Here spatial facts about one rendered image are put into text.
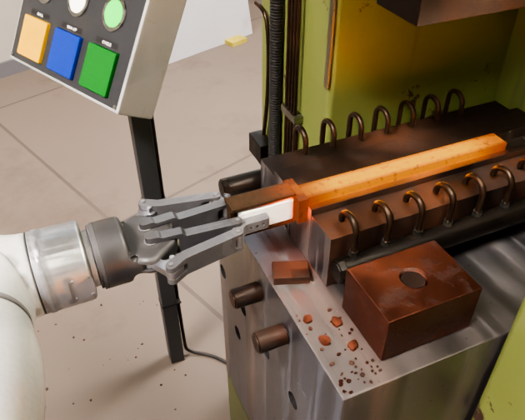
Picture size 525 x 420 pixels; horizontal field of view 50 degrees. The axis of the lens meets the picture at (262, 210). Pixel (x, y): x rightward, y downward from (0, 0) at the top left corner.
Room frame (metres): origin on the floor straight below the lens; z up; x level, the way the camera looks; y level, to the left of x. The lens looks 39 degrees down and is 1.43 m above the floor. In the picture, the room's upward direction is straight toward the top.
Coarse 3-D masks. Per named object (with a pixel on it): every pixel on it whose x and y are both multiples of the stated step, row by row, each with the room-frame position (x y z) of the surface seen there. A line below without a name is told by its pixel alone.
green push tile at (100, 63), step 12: (96, 48) 0.90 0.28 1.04; (84, 60) 0.91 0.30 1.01; (96, 60) 0.89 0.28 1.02; (108, 60) 0.87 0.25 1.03; (84, 72) 0.89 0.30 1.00; (96, 72) 0.88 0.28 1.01; (108, 72) 0.86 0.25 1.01; (84, 84) 0.88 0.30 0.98; (96, 84) 0.87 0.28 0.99; (108, 84) 0.85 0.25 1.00
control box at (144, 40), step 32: (32, 0) 1.06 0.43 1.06; (64, 0) 1.01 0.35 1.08; (96, 0) 0.96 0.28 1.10; (128, 0) 0.92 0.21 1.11; (160, 0) 0.91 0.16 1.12; (96, 32) 0.93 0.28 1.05; (128, 32) 0.89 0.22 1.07; (160, 32) 0.90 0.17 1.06; (32, 64) 0.99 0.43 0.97; (128, 64) 0.86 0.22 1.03; (160, 64) 0.90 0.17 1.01; (96, 96) 0.87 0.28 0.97; (128, 96) 0.84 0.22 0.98
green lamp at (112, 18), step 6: (114, 0) 0.93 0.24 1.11; (108, 6) 0.93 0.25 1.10; (114, 6) 0.92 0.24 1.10; (120, 6) 0.92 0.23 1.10; (108, 12) 0.93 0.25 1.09; (114, 12) 0.92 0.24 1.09; (120, 12) 0.91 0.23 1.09; (108, 18) 0.92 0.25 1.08; (114, 18) 0.91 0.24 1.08; (120, 18) 0.91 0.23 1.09; (108, 24) 0.92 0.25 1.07; (114, 24) 0.91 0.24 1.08
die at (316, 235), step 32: (416, 128) 0.74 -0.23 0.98; (448, 128) 0.73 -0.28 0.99; (480, 128) 0.73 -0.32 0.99; (512, 128) 0.71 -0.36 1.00; (288, 160) 0.66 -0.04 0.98; (320, 160) 0.64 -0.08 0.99; (352, 160) 0.64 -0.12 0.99; (384, 160) 0.63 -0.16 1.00; (480, 160) 0.63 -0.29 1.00; (512, 160) 0.64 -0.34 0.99; (352, 192) 0.56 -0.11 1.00; (384, 192) 0.56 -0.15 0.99; (512, 192) 0.59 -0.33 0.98; (288, 224) 0.58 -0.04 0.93; (320, 224) 0.51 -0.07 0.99; (384, 224) 0.51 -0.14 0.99; (320, 256) 0.50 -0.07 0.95
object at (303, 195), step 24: (456, 144) 0.65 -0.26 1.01; (480, 144) 0.65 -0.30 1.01; (504, 144) 0.66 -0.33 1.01; (360, 168) 0.60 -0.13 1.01; (384, 168) 0.60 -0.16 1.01; (408, 168) 0.60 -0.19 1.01; (432, 168) 0.61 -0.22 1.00; (264, 192) 0.53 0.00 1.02; (288, 192) 0.53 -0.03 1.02; (312, 192) 0.55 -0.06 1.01; (336, 192) 0.55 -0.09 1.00
